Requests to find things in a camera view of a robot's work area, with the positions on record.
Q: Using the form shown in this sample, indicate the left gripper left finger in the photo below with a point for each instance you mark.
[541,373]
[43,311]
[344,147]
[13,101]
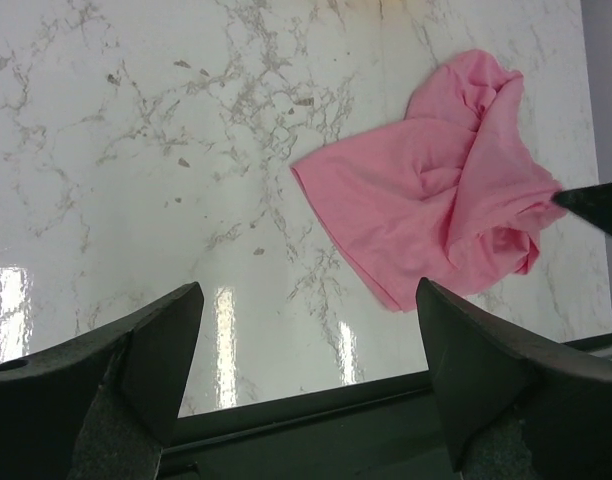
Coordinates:
[104,404]

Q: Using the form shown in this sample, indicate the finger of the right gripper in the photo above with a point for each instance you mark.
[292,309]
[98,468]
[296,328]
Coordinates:
[592,204]

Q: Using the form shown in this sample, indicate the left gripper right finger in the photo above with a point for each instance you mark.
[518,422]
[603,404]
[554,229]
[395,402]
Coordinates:
[513,404]

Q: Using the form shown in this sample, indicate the pink t shirt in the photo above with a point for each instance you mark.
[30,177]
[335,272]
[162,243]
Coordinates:
[449,193]

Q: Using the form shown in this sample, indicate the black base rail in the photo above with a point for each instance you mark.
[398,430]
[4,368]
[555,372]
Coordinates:
[382,430]

